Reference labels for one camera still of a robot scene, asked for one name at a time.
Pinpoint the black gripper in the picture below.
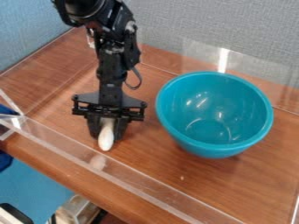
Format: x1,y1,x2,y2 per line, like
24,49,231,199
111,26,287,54
71,72,147,141

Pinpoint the white brown-capped toy mushroom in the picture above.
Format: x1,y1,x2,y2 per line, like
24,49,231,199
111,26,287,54
98,118,115,151

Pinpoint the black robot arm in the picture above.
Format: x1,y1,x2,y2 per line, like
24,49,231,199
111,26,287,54
51,0,147,140

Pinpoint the blue plastic bowl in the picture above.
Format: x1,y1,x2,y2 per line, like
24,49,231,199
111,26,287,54
155,71,274,158

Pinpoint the blue cloth at left edge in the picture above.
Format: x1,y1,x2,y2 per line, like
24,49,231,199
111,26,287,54
0,104,19,173

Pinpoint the clear acrylic front barrier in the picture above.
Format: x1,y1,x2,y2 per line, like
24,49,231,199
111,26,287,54
0,88,243,224

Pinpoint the black white device below table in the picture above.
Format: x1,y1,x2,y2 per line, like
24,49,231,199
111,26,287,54
0,203,34,224

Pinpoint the clear acrylic back panel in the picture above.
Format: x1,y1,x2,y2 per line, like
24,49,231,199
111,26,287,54
138,27,299,115

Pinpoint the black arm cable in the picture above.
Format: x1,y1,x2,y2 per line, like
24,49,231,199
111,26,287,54
123,65,144,91

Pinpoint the metal table frame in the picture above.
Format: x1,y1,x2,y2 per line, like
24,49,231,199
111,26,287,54
46,195,108,224

